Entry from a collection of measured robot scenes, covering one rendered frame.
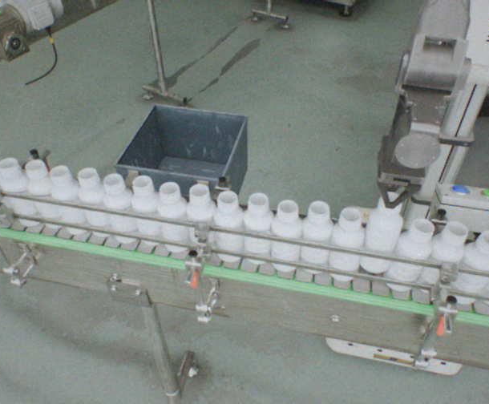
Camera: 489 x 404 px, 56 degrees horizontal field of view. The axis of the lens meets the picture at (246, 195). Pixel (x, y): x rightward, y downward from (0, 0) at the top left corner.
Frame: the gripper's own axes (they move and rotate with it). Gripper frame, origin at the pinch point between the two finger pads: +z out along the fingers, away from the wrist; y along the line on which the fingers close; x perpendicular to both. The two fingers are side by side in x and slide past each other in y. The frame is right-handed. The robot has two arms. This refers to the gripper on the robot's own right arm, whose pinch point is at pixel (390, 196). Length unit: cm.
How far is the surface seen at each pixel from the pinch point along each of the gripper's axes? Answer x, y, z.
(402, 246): 3.9, 3.2, 8.3
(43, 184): -68, 2, 8
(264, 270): -20.7, 4.3, 21.1
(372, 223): -2.1, 2.1, 4.8
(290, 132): -38, -181, 117
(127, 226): -50, 4, 15
